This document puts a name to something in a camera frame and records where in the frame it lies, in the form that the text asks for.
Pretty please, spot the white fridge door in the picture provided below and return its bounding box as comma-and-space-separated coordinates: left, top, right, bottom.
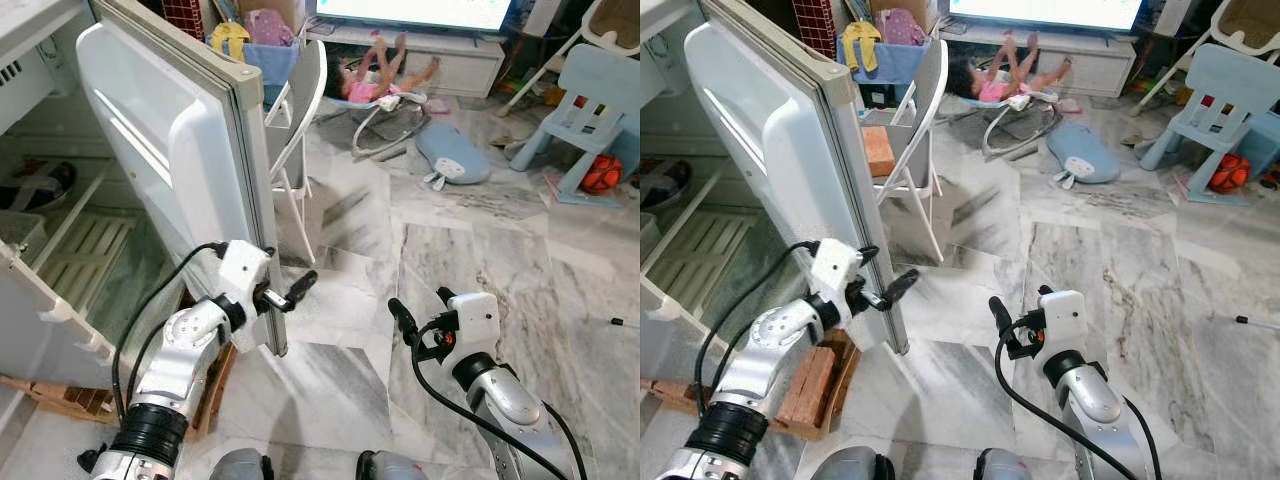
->
685, 0, 911, 356
75, 0, 291, 358

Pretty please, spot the white fridge shelf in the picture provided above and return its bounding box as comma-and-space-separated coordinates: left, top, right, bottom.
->
0, 150, 116, 276
640, 150, 736, 276

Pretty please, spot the white fridge cabinet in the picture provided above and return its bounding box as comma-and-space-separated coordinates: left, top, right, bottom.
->
640, 0, 791, 386
0, 0, 201, 391

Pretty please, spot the orange brick block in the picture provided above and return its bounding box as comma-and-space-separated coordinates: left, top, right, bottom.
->
862, 125, 897, 179

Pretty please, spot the brown wooden pallet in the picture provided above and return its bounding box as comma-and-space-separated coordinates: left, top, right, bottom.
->
0, 340, 239, 441
640, 330, 861, 441

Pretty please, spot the grey right robot leg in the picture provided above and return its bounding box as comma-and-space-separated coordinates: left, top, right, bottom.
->
355, 450, 433, 480
975, 448, 1051, 480

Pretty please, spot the grey robot leg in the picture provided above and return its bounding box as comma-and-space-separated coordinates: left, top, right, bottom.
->
208, 448, 276, 480
808, 446, 896, 480
975, 448, 1051, 480
355, 450, 433, 480

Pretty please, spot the blue-grey oval cushion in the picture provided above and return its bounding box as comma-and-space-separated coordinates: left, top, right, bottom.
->
415, 120, 493, 191
1045, 120, 1123, 191

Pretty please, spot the slatted white crisper cover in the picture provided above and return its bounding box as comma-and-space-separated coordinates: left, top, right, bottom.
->
655, 208, 761, 301
35, 208, 136, 311

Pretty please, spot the white plastic chair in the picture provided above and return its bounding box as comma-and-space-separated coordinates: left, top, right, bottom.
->
265, 40, 331, 266
860, 40, 951, 266

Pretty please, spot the baby bouncer seat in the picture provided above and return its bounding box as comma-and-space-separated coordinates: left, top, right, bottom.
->
325, 85, 441, 161
955, 85, 1076, 161

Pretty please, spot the grey left robot leg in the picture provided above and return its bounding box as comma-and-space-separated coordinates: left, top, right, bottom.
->
808, 446, 896, 480
208, 448, 276, 480

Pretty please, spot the small figure in pink dress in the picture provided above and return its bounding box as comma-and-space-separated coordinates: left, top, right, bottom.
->
340, 33, 441, 104
960, 33, 1073, 104

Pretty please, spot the blue basket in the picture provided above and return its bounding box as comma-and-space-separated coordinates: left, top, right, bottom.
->
240, 42, 301, 109
850, 40, 931, 86

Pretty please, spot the orange ball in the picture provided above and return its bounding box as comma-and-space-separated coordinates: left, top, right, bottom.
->
580, 153, 623, 195
1208, 152, 1253, 194

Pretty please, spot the yellow bag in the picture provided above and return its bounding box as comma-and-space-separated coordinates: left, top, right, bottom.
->
208, 22, 251, 63
842, 20, 883, 73

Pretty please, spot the dark bowl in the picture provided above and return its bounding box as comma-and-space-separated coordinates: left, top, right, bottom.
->
0, 160, 78, 213
640, 158, 693, 211

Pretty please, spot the pink bag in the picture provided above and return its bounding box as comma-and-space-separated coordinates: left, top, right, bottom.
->
245, 8, 297, 48
878, 8, 929, 47

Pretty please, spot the white television cabinet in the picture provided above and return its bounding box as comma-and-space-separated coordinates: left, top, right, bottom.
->
935, 25, 1136, 99
305, 25, 508, 99

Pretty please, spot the red crate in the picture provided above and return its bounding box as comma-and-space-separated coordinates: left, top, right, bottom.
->
792, 0, 839, 59
160, 0, 206, 41

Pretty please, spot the light blue kids chair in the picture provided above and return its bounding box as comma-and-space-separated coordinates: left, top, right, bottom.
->
510, 43, 641, 208
1138, 43, 1280, 206

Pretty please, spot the bright television screen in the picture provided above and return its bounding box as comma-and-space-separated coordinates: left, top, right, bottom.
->
315, 0, 516, 34
945, 0, 1146, 34

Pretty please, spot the cream plastic chair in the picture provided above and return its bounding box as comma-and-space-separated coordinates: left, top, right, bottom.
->
495, 0, 641, 116
1130, 0, 1280, 116

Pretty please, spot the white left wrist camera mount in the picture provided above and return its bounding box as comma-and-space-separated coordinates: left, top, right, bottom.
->
808, 238, 867, 336
213, 239, 272, 351

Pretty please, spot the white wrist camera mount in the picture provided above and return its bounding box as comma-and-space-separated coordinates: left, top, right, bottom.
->
213, 239, 272, 351
445, 292, 501, 363
1040, 290, 1088, 361
808, 238, 867, 336

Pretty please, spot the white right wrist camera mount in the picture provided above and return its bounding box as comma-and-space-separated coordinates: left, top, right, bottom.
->
1040, 290, 1088, 361
445, 292, 501, 363

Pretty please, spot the white door shelf rail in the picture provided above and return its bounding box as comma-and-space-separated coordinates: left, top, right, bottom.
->
95, 85, 176, 191
700, 85, 786, 191

